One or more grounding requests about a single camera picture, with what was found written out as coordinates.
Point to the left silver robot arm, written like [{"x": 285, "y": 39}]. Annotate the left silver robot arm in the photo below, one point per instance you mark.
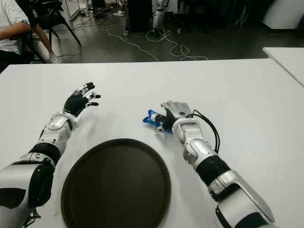
[{"x": 55, "y": 123}]

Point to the white power strip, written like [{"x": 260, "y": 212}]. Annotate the white power strip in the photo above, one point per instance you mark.
[{"x": 119, "y": 13}]

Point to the white curved panel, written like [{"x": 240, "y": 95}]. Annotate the white curved panel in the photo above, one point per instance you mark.
[{"x": 282, "y": 14}]

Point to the person in white shirt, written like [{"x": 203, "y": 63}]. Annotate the person in white shirt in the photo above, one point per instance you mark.
[{"x": 9, "y": 14}]

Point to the black gantry frame with casters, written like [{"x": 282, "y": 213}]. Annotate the black gantry frame with casters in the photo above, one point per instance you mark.
[{"x": 125, "y": 32}]

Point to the black chair with angled legs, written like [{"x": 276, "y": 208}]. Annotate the black chair with angled legs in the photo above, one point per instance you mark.
[{"x": 57, "y": 20}]

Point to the blue Oreo cookie packet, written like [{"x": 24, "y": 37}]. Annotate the blue Oreo cookie packet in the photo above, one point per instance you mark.
[{"x": 150, "y": 118}]

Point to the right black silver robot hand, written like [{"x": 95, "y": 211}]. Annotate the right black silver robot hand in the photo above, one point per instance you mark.
[{"x": 178, "y": 109}]

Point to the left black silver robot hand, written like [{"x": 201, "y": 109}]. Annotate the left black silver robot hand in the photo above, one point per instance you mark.
[{"x": 73, "y": 104}]

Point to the white side table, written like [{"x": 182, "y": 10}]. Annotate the white side table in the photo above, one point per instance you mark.
[{"x": 287, "y": 59}]

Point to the black cabinet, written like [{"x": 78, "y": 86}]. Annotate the black cabinet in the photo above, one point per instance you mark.
[{"x": 140, "y": 16}]

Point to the white board panel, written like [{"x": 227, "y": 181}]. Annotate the white board panel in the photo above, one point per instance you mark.
[{"x": 73, "y": 9}]

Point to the dark brown round tray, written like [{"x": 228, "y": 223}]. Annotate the dark brown round tray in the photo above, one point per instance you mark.
[{"x": 114, "y": 185}]

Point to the person in black shorts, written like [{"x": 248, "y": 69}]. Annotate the person in black shorts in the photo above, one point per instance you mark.
[{"x": 44, "y": 39}]

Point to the black chair frame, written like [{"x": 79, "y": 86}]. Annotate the black chair frame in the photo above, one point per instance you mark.
[{"x": 26, "y": 44}]

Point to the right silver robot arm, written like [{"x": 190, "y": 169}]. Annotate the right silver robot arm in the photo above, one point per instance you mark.
[{"x": 199, "y": 147}]

